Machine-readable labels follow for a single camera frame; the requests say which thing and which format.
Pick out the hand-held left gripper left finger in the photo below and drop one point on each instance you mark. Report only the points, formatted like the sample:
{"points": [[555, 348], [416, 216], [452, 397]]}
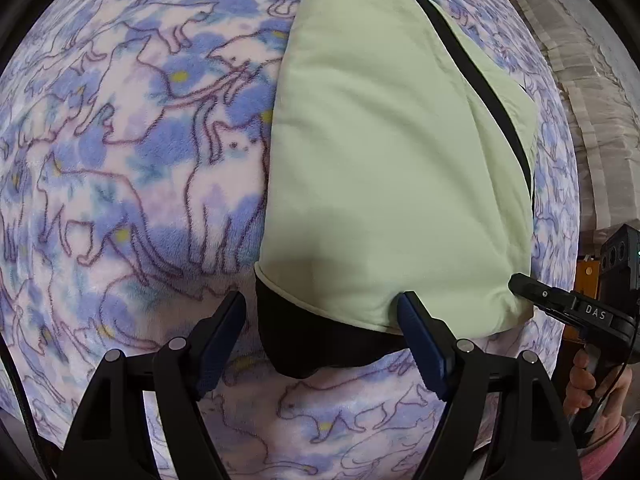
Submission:
{"points": [[225, 330]]}

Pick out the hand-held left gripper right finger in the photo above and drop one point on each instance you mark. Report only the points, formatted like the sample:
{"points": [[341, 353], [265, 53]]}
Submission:
{"points": [[425, 355]]}

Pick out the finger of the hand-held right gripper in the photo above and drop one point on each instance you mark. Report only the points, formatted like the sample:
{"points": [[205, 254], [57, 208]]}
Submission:
{"points": [[540, 294]]}

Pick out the green and black hooded jacket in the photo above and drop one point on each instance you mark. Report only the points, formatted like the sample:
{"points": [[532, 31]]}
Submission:
{"points": [[375, 160]]}

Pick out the person's right forearm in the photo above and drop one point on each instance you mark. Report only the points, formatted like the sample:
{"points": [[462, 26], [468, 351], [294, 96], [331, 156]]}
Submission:
{"points": [[607, 460]]}

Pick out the person's right hand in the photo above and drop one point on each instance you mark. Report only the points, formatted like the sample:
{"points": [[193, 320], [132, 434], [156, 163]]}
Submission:
{"points": [[577, 385]]}

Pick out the wooden drawer cabinet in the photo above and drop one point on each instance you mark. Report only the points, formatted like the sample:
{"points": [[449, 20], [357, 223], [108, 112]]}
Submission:
{"points": [[589, 272]]}

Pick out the purple cat printed blanket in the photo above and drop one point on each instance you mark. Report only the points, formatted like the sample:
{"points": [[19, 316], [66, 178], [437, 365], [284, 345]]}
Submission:
{"points": [[125, 160]]}

